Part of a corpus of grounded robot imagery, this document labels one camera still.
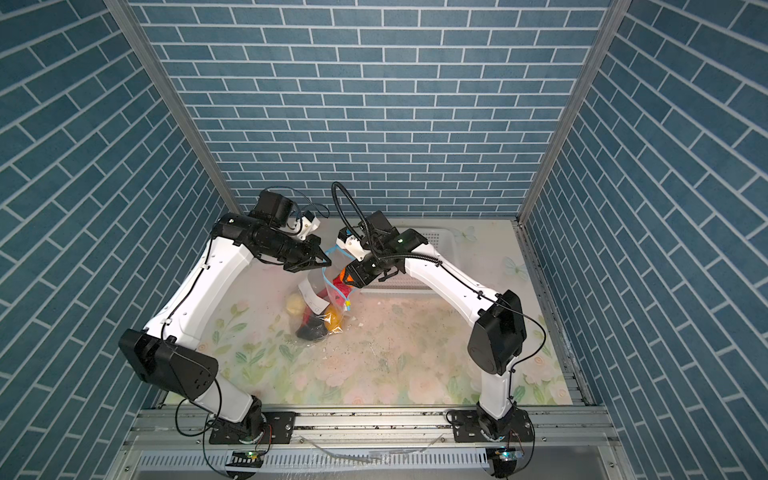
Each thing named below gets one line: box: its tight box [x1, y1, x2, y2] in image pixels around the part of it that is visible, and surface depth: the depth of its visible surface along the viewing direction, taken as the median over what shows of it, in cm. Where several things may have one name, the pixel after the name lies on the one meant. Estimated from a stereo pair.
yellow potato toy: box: [324, 304, 343, 332], surface depth 86 cm
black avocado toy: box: [296, 313, 328, 341], surface depth 86 cm
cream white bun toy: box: [286, 294, 305, 318], surface depth 91 cm
